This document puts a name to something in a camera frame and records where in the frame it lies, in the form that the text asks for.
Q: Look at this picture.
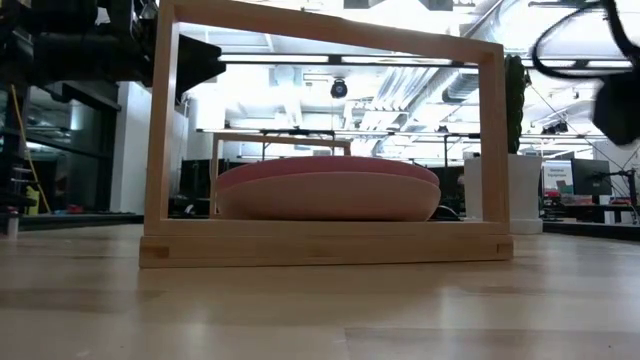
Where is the light pink plate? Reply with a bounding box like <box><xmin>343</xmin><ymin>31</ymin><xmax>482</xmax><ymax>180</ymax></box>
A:
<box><xmin>216</xmin><ymin>171</ymin><xmax>443</xmax><ymax>223</ymax></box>

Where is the green cactus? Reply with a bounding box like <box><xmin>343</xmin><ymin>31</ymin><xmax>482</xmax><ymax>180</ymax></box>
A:
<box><xmin>504</xmin><ymin>53</ymin><xmax>531</xmax><ymax>155</ymax></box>

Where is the black background monitor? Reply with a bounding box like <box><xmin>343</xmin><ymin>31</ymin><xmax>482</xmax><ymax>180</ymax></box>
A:
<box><xmin>571</xmin><ymin>158</ymin><xmax>614</xmax><ymax>197</ymax></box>

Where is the yellow cable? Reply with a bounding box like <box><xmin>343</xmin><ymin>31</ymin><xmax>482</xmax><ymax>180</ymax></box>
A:
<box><xmin>9</xmin><ymin>84</ymin><xmax>51</xmax><ymax>214</ymax></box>

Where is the white hexagonal plant pot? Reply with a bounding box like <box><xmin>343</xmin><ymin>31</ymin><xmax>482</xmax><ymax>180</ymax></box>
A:
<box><xmin>463</xmin><ymin>153</ymin><xmax>545</xmax><ymax>235</ymax></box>

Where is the deep pink plate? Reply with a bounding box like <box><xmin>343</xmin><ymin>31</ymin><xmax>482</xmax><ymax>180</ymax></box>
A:
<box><xmin>216</xmin><ymin>155</ymin><xmax>441</xmax><ymax>191</ymax></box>

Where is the small white container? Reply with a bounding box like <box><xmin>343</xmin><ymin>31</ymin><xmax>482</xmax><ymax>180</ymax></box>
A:
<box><xmin>4</xmin><ymin>209</ymin><xmax>21</xmax><ymax>240</ymax></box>

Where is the black overhead camera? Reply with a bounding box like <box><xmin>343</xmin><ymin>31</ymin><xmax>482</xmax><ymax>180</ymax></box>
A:
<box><xmin>329</xmin><ymin>77</ymin><xmax>350</xmax><ymax>100</ymax></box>

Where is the wooden slatted shelf rack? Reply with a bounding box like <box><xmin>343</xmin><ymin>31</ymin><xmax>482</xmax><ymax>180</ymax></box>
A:
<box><xmin>138</xmin><ymin>0</ymin><xmax>515</xmax><ymax>270</ymax></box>

